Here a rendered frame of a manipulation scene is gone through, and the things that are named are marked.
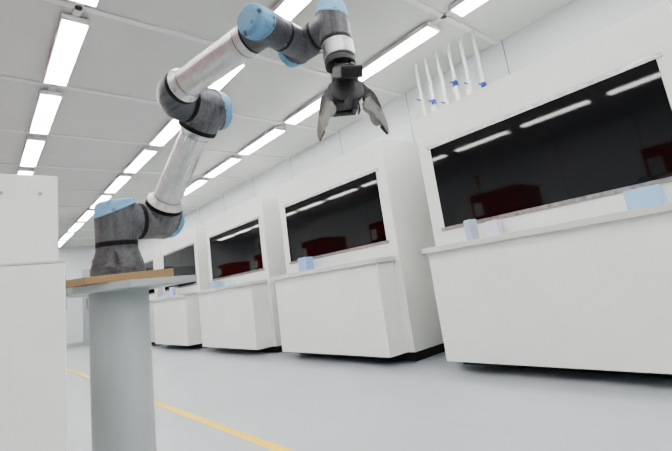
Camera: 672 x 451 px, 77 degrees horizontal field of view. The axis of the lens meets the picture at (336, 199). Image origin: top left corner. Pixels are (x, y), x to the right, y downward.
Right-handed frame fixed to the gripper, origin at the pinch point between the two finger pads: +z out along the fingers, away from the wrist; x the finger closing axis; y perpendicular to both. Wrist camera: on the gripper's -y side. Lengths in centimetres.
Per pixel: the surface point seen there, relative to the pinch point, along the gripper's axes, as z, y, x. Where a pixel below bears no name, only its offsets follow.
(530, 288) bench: 37, 171, -129
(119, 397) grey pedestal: 48, 47, 66
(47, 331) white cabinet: 32, -20, 50
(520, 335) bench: 64, 184, -122
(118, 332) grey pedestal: 31, 46, 65
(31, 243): 19, -16, 54
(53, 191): 11, -15, 52
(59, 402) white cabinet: 41, -18, 49
